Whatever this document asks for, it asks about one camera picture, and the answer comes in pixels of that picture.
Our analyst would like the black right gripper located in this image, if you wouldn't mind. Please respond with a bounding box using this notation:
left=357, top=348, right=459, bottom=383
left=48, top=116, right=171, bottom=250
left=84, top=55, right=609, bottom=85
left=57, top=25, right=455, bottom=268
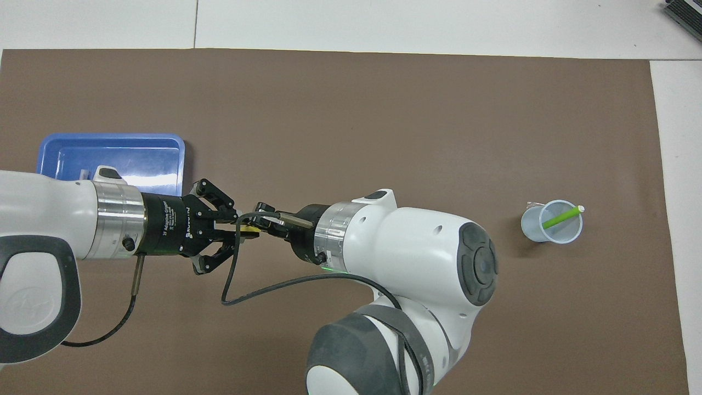
left=250, top=203, right=330, bottom=265

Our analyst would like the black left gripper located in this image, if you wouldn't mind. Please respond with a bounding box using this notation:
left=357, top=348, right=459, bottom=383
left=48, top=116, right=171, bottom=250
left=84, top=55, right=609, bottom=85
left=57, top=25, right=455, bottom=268
left=136, top=178, right=239, bottom=275

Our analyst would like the green marker pen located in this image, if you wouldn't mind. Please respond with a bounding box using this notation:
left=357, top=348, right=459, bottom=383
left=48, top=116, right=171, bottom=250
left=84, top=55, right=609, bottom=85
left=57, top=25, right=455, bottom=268
left=542, top=206, right=585, bottom=230

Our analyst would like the blue plastic tray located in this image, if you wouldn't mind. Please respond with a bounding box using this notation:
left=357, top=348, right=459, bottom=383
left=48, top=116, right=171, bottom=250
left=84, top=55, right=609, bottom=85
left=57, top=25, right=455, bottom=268
left=36, top=133, right=186, bottom=197

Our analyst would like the brown table mat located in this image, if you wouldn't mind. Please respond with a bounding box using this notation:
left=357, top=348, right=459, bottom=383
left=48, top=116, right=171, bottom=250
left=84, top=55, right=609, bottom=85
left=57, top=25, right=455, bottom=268
left=0, top=48, right=690, bottom=395

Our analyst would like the translucent plastic cup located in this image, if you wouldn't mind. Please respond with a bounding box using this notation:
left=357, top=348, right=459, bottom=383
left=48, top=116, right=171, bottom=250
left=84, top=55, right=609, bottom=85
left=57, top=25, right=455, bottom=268
left=520, top=200, right=584, bottom=245

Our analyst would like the grey ribbed device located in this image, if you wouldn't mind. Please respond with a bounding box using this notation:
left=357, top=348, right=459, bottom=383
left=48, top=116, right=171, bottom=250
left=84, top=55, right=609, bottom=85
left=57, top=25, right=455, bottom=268
left=663, top=0, right=702, bottom=43

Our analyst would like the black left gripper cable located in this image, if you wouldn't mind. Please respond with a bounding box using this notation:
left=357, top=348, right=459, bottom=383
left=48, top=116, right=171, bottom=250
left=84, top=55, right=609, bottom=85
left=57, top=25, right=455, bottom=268
left=60, top=253, right=146, bottom=347

